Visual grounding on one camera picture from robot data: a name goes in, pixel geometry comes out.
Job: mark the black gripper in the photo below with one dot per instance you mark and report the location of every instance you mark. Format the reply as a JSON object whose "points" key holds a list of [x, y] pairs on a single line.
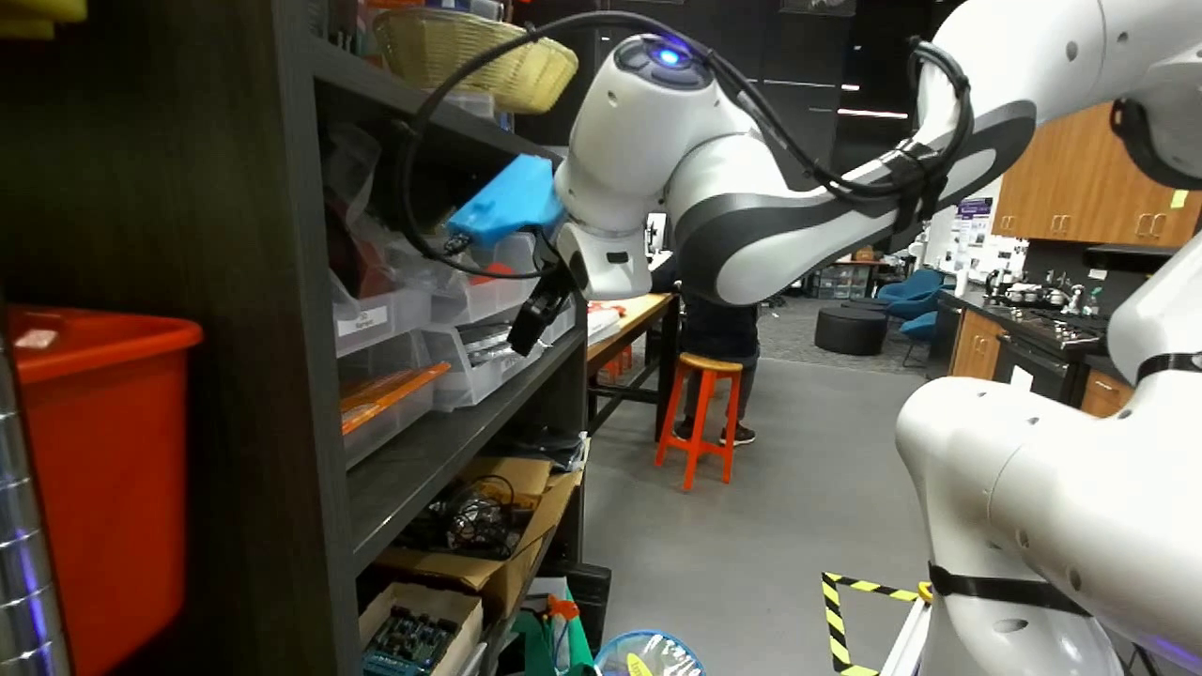
{"points": [[558, 285]]}

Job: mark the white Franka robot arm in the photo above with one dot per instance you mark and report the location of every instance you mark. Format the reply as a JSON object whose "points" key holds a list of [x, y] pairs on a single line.
{"points": [[650, 137]]}

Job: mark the yellow wicker basket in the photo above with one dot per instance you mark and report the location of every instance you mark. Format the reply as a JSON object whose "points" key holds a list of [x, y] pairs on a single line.
{"points": [[502, 70]]}

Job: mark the teal round basket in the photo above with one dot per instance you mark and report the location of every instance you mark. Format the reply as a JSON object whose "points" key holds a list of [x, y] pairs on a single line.
{"points": [[650, 659]]}

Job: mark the orange shelf item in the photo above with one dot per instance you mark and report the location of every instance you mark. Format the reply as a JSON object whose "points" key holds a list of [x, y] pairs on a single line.
{"points": [[396, 3]]}

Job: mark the dark shelf unit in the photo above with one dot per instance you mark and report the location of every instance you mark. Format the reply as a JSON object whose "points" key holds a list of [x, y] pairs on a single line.
{"points": [[189, 189]]}

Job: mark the shiny metal parts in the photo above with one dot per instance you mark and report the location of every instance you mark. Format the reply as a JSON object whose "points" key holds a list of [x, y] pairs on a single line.
{"points": [[490, 348]]}

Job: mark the clear plastic storage bin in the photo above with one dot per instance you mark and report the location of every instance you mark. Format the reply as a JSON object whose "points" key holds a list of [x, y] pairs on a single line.
{"points": [[377, 323], [473, 378], [481, 300], [386, 433]]}

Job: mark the orange metal stool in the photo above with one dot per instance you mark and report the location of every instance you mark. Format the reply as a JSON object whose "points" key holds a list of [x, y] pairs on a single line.
{"points": [[691, 469], [619, 360]]}

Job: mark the wooden top work table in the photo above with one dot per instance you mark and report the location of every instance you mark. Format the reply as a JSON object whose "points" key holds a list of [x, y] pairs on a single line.
{"points": [[624, 320]]}

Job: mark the orange flat strip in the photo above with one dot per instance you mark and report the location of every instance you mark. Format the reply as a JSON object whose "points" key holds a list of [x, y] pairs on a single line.
{"points": [[392, 396]]}

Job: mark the clear plastic bags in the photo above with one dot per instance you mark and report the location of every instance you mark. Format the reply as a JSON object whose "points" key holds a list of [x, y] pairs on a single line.
{"points": [[372, 244]]}

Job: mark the dark parts in box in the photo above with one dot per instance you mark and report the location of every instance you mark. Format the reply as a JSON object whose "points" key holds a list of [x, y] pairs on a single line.
{"points": [[472, 523]]}

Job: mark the seated person dark shirt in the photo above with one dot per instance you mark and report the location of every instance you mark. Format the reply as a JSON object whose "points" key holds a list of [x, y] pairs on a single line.
{"points": [[718, 331]]}

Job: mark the large open cardboard box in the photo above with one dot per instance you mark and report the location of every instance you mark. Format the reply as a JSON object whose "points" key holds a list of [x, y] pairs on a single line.
{"points": [[512, 557]]}

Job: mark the white flat packet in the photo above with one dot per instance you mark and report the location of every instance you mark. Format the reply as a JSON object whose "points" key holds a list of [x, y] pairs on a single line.
{"points": [[472, 107]]}

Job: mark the small cardboard box black crate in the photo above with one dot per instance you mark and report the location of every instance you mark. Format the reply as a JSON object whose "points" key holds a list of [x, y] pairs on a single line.
{"points": [[437, 602]]}

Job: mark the green plastic item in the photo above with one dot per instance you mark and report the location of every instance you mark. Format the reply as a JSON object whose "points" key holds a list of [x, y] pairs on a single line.
{"points": [[551, 643]]}

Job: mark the black round ottoman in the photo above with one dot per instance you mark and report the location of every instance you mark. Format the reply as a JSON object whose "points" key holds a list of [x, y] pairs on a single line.
{"points": [[850, 328]]}

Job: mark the blue lounge chair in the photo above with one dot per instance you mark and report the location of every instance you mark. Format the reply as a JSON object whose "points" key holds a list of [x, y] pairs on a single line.
{"points": [[922, 323], [909, 293]]}

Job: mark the yellow black hazard tape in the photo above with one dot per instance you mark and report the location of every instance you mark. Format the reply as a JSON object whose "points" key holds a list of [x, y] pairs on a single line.
{"points": [[834, 623]]}

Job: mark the orange plastic bin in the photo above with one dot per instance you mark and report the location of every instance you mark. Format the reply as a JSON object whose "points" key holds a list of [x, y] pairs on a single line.
{"points": [[109, 502]]}

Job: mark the wooden base cabinet counter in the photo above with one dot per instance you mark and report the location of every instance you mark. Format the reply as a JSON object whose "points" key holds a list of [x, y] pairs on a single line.
{"points": [[977, 359]]}

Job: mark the silver countertop appliance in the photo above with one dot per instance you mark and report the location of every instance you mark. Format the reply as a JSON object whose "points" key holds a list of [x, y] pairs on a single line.
{"points": [[1034, 291]]}

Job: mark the large yellow plastic bin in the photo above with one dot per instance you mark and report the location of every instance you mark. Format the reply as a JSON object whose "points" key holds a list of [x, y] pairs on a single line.
{"points": [[39, 10]]}

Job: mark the purple white wall poster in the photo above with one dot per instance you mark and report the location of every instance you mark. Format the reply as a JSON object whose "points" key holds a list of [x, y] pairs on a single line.
{"points": [[975, 248]]}

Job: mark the white metal rail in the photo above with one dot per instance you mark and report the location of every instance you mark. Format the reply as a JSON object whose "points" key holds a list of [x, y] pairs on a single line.
{"points": [[903, 646]]}

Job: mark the wooden wall cabinet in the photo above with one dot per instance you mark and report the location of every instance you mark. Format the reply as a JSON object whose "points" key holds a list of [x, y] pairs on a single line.
{"points": [[1066, 194]]}

